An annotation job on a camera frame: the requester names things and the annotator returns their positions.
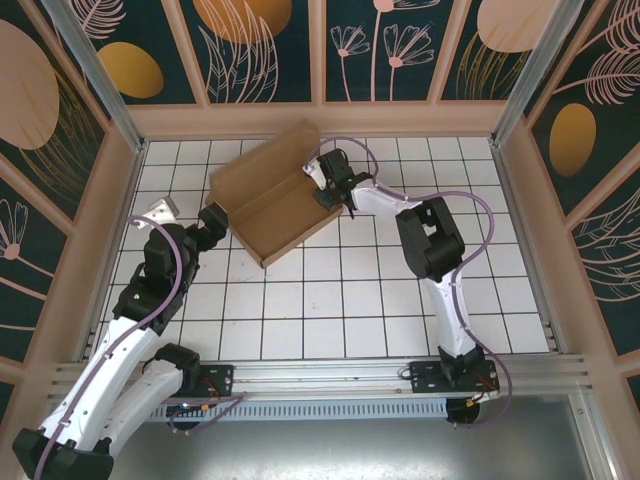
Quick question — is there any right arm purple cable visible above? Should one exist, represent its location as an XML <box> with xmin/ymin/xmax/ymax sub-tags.
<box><xmin>304</xmin><ymin>137</ymin><xmax>516</xmax><ymax>431</ymax></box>

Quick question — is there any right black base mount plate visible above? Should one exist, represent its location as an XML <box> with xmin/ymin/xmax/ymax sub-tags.
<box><xmin>407</xmin><ymin>359</ymin><xmax>501</xmax><ymax>396</ymax></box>

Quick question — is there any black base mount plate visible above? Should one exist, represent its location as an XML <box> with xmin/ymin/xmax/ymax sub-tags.
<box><xmin>194</xmin><ymin>363</ymin><xmax>236</xmax><ymax>399</ymax></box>
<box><xmin>407</xmin><ymin>359</ymin><xmax>501</xmax><ymax>396</ymax></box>

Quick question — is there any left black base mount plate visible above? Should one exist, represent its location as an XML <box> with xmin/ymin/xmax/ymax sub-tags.
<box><xmin>194</xmin><ymin>363</ymin><xmax>236</xmax><ymax>399</ymax></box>

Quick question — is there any yellow wire connector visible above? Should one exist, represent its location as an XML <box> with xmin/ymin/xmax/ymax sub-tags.
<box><xmin>464</xmin><ymin>392</ymin><xmax>501</xmax><ymax>409</ymax></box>

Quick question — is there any aluminium frame post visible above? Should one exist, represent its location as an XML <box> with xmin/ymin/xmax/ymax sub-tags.
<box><xmin>492</xmin><ymin>0</ymin><xmax>599</xmax><ymax>147</ymax></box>
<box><xmin>42</xmin><ymin>0</ymin><xmax>147</xmax><ymax>154</ymax></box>

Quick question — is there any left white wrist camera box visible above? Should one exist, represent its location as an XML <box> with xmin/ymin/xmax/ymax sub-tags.
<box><xmin>132</xmin><ymin>197</ymin><xmax>182</xmax><ymax>231</ymax></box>

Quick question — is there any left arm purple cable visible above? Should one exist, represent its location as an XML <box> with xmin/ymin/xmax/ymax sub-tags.
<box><xmin>32</xmin><ymin>215</ymin><xmax>249</xmax><ymax>480</ymax></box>

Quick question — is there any small circuit board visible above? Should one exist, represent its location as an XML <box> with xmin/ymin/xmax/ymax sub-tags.
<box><xmin>167</xmin><ymin>399</ymin><xmax>211</xmax><ymax>416</ymax></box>

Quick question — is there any grey metal sheet panel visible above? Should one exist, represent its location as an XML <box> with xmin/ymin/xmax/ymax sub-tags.
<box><xmin>29</xmin><ymin>394</ymin><xmax>619</xmax><ymax>480</ymax></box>

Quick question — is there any long aluminium base rail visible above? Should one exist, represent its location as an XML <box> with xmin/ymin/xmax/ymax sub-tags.
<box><xmin>47</xmin><ymin>353</ymin><xmax>596</xmax><ymax>401</ymax></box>

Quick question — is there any grey slotted cable duct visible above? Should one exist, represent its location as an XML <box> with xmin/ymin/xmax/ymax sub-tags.
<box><xmin>149</xmin><ymin>398</ymin><xmax>449</xmax><ymax>422</ymax></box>

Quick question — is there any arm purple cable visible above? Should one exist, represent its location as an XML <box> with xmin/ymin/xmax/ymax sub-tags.
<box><xmin>32</xmin><ymin>215</ymin><xmax>249</xmax><ymax>480</ymax></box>
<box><xmin>304</xmin><ymin>137</ymin><xmax>516</xmax><ymax>431</ymax></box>

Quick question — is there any brown cardboard paper box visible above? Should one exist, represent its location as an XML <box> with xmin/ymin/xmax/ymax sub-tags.
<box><xmin>208</xmin><ymin>118</ymin><xmax>346</xmax><ymax>268</ymax></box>

